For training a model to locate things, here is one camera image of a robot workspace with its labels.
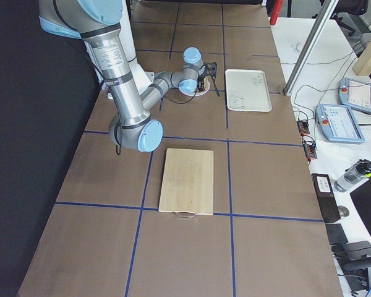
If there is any black desk equipment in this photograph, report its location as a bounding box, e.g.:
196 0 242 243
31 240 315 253
326 224 371 296

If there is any white rectangular tray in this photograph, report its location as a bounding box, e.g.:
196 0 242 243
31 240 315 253
225 69 272 113

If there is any wooden plank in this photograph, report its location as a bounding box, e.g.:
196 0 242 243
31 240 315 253
352 29 371 77

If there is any aluminium frame post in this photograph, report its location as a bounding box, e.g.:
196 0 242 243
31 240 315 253
283 0 339 96

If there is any far teach pendant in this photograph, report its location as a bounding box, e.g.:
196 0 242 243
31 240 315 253
338 77 371 114

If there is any black power box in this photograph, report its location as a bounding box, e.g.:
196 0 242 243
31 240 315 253
311 173 341 223

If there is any near teach pendant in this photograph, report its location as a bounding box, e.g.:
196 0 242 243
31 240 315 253
316 104 365 144

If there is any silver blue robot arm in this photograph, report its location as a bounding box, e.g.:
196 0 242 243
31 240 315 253
38 1 205 152

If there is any teach pendant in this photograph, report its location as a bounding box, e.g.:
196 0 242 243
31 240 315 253
316 104 365 144
338 77 371 114

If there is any bamboo cutting board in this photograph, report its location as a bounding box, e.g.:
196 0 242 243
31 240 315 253
158 148 214 217

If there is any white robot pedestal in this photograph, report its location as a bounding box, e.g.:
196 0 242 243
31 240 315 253
83 0 156 100

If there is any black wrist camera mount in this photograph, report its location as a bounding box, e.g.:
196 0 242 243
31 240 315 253
203 62 218 80

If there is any white bread slice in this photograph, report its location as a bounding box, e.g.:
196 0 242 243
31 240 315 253
203 77 210 92

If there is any white round plate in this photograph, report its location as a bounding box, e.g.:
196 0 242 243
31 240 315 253
179 87 209 97

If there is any black camera cable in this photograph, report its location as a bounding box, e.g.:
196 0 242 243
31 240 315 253
160 69 220 105

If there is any black office chair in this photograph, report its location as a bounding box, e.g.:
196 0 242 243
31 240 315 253
330 0 371 37

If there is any upper orange connector board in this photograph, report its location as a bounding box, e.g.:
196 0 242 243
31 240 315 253
297 120 310 136

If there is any clear water bottle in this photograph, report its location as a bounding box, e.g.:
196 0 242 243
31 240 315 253
334 159 371 192

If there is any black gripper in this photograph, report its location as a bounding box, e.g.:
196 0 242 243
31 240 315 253
197 75 205 93

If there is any orange connector board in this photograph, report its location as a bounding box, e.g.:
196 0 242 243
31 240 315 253
297 120 310 136
302 140 317 161

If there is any red fire extinguisher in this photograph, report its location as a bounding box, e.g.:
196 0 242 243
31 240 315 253
270 0 284 25

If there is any lower orange connector board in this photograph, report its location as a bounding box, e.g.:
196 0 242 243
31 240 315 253
302 140 317 161

